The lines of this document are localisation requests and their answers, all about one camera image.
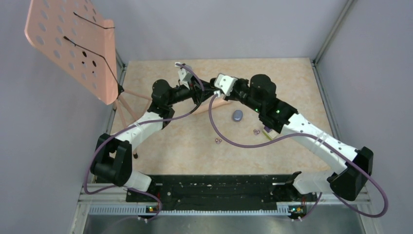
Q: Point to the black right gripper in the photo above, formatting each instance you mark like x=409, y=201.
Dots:
x=230, y=97

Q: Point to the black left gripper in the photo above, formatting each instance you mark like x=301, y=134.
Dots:
x=196, y=92

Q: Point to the grey-blue oval case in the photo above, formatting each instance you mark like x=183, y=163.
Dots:
x=237, y=115

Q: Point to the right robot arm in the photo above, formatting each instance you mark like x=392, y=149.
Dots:
x=348, y=165

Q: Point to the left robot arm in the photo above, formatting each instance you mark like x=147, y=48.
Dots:
x=113, y=155

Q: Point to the purple and green toy blocks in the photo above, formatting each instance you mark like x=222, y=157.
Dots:
x=270, y=133

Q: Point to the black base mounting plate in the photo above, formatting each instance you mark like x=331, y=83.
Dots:
x=226, y=192

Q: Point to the pink perforated board stand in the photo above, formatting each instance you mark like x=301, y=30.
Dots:
x=76, y=39

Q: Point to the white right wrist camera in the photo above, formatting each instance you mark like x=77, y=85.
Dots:
x=225, y=83

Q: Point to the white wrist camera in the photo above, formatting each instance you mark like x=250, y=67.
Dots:
x=184, y=75
x=225, y=83

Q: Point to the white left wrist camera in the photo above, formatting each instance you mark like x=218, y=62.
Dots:
x=184, y=75

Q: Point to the aluminium frame rail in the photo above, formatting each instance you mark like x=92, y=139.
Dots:
x=122, y=211

